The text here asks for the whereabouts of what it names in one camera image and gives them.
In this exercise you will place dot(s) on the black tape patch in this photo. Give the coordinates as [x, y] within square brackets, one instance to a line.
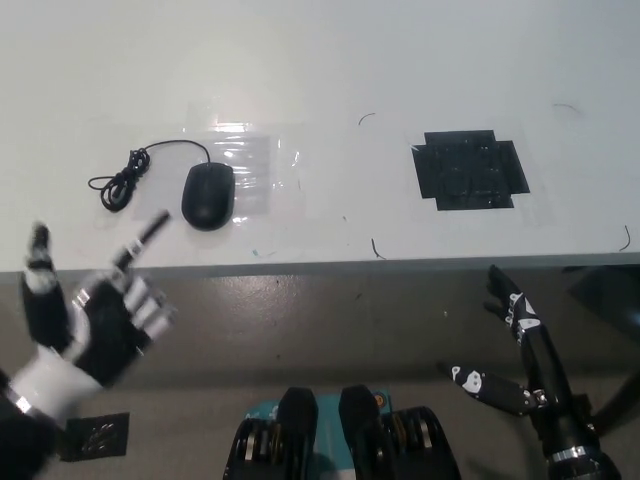
[470, 170]

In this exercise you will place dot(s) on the clear plastic film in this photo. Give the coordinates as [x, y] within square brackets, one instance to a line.
[252, 165]

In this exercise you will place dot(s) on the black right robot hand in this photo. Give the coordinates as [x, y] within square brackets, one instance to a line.
[542, 370]

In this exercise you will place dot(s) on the black computer mouse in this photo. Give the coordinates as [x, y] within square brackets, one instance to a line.
[207, 196]

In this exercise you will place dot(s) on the black table leg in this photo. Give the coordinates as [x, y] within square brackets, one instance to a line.
[620, 405]

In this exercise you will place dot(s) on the black floor plate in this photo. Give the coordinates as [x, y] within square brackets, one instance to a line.
[97, 435]

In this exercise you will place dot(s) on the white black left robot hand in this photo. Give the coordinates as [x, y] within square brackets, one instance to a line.
[105, 325]

